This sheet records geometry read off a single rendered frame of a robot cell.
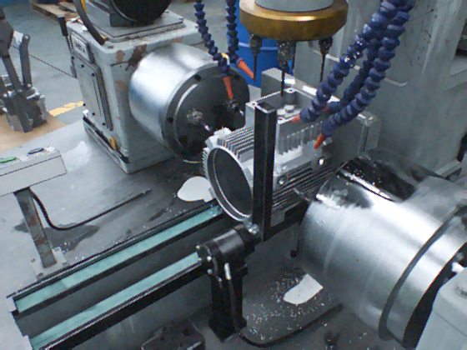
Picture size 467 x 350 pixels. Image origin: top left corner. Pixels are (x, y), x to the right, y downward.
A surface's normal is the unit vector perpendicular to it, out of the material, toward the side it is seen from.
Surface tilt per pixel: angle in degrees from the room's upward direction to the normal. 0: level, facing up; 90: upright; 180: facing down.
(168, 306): 90
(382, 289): 73
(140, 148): 90
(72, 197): 0
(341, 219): 51
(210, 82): 90
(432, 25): 90
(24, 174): 69
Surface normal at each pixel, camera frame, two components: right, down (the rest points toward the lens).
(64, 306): 0.59, 0.48
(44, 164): 0.55, 0.15
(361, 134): -0.80, 0.36
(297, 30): -0.05, 0.59
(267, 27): -0.54, 0.51
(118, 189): -0.01, -0.81
